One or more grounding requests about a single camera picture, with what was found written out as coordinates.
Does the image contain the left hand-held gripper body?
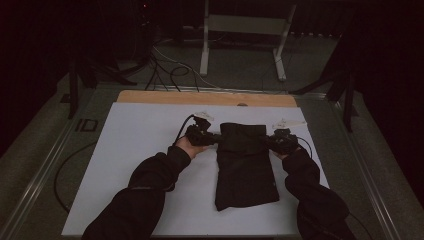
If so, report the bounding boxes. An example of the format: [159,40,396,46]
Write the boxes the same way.
[184,111,216,147]

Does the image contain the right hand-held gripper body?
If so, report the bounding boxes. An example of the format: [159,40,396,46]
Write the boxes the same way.
[270,118,308,155]

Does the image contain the black shorts with blue pattern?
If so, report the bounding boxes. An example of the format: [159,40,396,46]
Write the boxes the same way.
[214,121,281,212]

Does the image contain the person's right hand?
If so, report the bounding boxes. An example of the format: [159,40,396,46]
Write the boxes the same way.
[272,145,302,162]

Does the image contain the person's left hand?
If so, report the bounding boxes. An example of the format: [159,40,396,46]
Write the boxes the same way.
[175,135,210,160]

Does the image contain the white table mat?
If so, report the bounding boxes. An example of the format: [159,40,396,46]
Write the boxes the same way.
[61,101,331,237]

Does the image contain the black tripod stand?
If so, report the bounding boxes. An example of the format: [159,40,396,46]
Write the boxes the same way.
[67,54,138,120]
[289,33,360,133]

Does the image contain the left hand-held gripper cable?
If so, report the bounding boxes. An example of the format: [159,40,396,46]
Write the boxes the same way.
[172,113,196,146]

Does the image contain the hand-held gripper cable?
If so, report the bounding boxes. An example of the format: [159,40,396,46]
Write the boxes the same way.
[295,135,314,160]
[172,113,196,146]

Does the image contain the right hand-held gripper cable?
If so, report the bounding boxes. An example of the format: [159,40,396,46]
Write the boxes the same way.
[295,135,314,160]

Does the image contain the bundle of floor cables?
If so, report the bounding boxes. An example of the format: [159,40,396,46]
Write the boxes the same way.
[144,44,222,93]

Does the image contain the metal floor rail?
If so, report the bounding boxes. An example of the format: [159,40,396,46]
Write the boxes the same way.
[328,99,403,240]
[0,109,101,240]

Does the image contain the black floor cable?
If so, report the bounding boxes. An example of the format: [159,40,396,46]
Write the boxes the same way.
[348,211,375,240]
[53,141,98,215]

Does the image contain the white metal stand frame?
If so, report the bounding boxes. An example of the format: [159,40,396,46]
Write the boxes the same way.
[198,0,298,83]

